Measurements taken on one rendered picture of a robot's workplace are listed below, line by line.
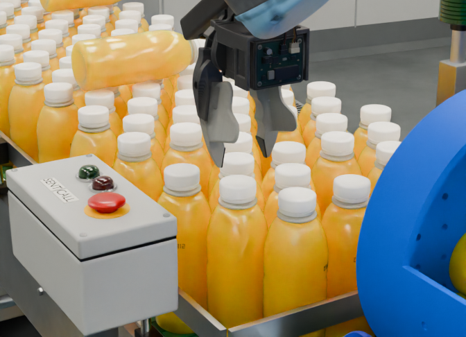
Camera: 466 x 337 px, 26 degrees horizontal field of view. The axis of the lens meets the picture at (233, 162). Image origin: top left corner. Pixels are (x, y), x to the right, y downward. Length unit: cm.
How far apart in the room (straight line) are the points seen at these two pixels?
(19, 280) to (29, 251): 48
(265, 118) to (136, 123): 25
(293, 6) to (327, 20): 493
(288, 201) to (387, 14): 491
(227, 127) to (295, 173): 13
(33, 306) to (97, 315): 55
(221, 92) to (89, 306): 25
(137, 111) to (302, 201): 37
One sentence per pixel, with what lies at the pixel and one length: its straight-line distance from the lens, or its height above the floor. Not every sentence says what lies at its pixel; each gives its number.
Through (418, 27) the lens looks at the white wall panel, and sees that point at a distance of 602.
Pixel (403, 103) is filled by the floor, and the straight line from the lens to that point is 494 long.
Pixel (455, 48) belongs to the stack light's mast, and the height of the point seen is 112.
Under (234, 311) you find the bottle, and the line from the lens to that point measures 109.
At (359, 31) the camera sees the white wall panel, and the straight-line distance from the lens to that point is 581.
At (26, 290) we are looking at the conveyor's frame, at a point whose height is 78.
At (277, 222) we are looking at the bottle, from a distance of 104.
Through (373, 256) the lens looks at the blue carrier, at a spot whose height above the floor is 111.
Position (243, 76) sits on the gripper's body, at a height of 122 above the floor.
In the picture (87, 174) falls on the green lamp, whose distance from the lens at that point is 104.
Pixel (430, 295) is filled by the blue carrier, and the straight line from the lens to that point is 82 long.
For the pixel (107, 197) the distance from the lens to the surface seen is 96.
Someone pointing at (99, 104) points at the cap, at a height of 108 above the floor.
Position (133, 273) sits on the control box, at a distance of 95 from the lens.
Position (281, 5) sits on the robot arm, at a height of 133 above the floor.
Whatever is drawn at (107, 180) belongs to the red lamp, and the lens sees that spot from 101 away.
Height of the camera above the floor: 149
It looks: 21 degrees down
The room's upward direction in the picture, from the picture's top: straight up
